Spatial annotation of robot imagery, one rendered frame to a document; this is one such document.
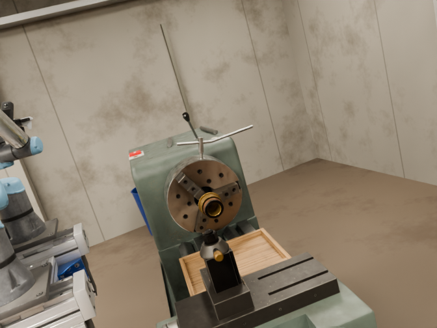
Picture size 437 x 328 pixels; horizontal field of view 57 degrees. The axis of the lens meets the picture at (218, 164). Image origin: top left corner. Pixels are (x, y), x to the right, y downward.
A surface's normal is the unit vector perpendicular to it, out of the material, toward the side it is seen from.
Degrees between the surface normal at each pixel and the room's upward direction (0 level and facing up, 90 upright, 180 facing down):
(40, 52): 90
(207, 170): 90
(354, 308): 0
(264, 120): 90
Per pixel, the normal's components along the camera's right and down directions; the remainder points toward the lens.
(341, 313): -0.27, -0.93
